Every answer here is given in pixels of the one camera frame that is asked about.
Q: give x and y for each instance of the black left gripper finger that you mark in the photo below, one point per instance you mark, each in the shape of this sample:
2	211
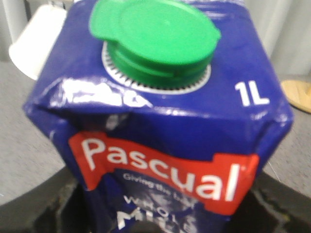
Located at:
56	206

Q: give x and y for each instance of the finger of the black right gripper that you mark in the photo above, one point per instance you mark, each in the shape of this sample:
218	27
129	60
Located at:
272	207

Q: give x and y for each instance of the blue white milk carton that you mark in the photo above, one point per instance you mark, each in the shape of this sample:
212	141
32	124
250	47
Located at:
165	111

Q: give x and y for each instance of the wooden mug tree stand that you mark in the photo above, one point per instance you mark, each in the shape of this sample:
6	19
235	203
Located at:
298	94

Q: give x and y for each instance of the left white hanging mug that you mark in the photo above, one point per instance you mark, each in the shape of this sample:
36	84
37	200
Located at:
32	48

